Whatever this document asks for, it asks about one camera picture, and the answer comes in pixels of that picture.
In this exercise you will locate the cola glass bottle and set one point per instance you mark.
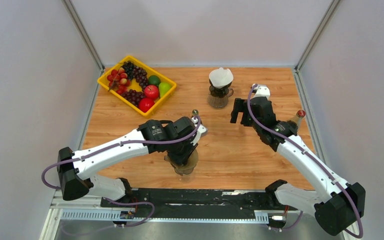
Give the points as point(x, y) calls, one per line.
point(296, 120)

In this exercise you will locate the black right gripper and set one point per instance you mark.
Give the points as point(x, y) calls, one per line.
point(239, 106)

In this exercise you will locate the grey clear plastic dripper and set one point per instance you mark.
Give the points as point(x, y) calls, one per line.
point(179, 169)

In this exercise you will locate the dark purple grape bunch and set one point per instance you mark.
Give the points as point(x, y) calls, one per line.
point(134, 97)

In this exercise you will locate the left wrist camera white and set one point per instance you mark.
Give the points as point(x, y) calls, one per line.
point(200, 130)

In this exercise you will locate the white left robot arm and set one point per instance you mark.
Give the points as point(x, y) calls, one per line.
point(77, 170)

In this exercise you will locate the red apple with stem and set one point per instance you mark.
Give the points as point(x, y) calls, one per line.
point(151, 92)

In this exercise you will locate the green lime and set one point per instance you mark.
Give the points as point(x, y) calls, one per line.
point(154, 80)

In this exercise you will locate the yellow plastic fruit tray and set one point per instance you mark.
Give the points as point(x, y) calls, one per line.
point(103, 82)

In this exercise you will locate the brown paper coffee filter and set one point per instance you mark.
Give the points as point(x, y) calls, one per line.
point(192, 160)

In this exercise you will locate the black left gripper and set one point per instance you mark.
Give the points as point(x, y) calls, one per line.
point(181, 160)

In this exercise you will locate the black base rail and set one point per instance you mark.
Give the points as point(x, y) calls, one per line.
point(223, 204)

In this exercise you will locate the clear glass beaker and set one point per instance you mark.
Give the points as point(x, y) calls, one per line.
point(185, 178)

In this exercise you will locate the red lychee fruit cluster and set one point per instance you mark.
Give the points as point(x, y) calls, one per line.
point(118, 81)

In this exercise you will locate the green pear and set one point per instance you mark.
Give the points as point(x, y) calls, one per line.
point(163, 88)

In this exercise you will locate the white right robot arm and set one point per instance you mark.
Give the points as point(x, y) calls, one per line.
point(334, 203)

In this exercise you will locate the red apple near corner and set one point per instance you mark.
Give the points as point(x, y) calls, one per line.
point(146, 104)

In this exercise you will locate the green Perrier glass bottle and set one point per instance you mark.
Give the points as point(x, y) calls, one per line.
point(195, 114)

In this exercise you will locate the dark olive coffee dripper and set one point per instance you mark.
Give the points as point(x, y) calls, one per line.
point(225, 91)

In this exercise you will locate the white paper coffee filter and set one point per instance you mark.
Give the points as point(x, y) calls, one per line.
point(221, 77)

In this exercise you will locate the ribbed glass coffee server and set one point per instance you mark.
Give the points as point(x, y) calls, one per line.
point(217, 102)

